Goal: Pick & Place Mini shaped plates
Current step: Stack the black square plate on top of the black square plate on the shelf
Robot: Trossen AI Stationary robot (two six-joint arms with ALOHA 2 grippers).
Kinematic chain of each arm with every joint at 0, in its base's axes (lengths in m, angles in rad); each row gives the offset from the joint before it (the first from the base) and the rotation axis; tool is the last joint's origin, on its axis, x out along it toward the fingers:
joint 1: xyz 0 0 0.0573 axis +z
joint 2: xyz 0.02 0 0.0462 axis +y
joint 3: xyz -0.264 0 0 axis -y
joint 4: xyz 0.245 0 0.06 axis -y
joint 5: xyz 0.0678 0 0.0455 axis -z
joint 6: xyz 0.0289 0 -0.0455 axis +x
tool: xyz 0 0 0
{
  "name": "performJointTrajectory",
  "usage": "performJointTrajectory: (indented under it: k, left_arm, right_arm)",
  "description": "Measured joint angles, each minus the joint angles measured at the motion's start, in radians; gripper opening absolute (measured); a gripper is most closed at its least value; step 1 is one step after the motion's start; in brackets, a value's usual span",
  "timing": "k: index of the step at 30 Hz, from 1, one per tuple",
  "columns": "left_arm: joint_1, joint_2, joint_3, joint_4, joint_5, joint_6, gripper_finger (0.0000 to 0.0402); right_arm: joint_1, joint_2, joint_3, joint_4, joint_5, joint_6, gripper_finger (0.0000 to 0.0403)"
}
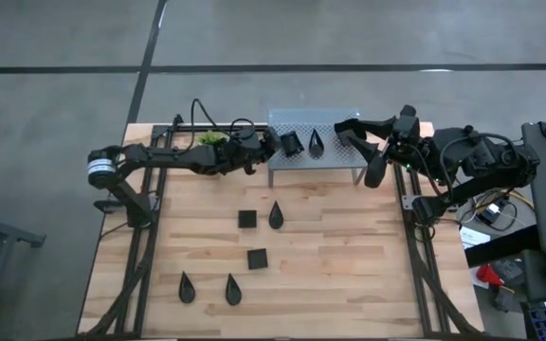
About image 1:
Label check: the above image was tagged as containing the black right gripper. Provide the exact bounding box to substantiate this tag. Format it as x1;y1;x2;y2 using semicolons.
346;106;420;189

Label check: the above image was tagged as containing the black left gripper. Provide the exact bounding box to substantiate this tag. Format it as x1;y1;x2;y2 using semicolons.
242;127;287;175

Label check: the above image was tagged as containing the black mini square plate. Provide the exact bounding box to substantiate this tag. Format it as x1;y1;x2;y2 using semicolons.
280;131;305;158
237;209;259;230
246;247;269;271

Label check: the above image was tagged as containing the black mini teardrop plate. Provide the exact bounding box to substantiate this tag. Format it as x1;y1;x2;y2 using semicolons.
267;200;285;231
225;273;243;307
308;128;325;159
178;270;197;305

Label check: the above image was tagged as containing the grey perforated metal shelf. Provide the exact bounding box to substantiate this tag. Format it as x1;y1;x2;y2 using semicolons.
266;107;370;188

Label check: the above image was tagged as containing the green plant in white pot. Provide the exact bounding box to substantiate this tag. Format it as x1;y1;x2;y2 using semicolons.
196;130;230;149

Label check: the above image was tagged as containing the white blue power adapter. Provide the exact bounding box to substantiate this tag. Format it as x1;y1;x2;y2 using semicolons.
474;201;504;226

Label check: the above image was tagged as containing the white paper sheet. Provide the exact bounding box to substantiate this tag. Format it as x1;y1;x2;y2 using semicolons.
460;225;492;250

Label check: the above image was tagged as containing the black desk beam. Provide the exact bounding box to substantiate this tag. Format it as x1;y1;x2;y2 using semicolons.
464;224;542;269

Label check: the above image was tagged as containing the red cloth item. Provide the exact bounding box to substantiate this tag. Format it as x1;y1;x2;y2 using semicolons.
475;263;505;289

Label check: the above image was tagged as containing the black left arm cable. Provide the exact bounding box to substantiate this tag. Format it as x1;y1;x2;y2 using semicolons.
190;98;258;157

